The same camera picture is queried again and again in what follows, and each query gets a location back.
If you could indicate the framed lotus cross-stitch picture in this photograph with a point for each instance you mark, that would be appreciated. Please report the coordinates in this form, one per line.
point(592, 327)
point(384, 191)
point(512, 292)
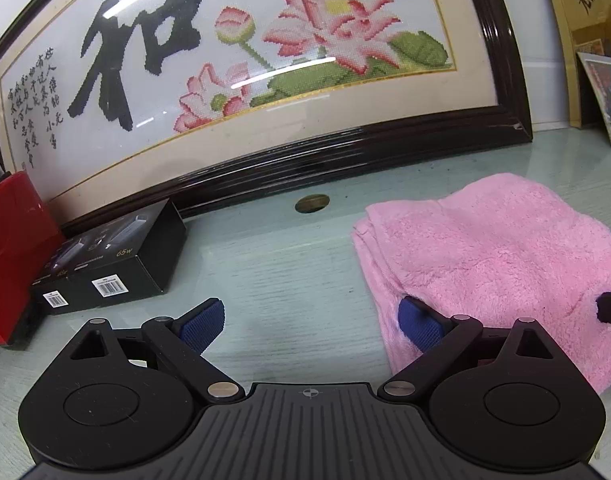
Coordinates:
point(285, 125)

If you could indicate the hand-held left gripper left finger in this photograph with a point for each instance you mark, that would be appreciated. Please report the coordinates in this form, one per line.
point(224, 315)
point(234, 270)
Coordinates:
point(203, 329)

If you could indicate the pink towel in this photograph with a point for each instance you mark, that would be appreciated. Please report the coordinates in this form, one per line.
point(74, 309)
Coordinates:
point(485, 260)

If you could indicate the small framed photo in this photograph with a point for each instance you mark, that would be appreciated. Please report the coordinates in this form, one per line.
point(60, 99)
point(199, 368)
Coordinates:
point(605, 100)

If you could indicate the red blender base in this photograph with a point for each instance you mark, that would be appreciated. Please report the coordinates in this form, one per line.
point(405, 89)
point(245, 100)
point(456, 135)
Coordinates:
point(15, 240)

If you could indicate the black charger box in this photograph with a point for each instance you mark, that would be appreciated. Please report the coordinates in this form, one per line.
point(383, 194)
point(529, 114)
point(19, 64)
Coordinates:
point(135, 270)
point(50, 280)

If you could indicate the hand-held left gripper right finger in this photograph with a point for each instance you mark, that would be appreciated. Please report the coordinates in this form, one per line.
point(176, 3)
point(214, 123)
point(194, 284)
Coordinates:
point(419, 327)

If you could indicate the round brass desk grommet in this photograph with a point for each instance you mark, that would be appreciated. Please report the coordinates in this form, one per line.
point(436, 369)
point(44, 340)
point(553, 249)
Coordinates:
point(312, 203)

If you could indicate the gold plaque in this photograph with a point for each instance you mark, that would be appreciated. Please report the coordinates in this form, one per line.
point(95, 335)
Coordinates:
point(585, 20)

